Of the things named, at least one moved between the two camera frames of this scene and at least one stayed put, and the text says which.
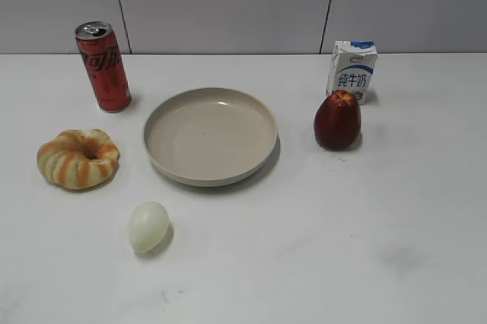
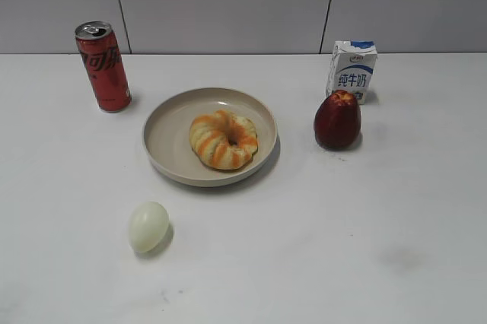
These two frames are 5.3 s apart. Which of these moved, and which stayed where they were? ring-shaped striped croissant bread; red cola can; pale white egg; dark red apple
Moved: ring-shaped striped croissant bread
Stayed: pale white egg; red cola can; dark red apple
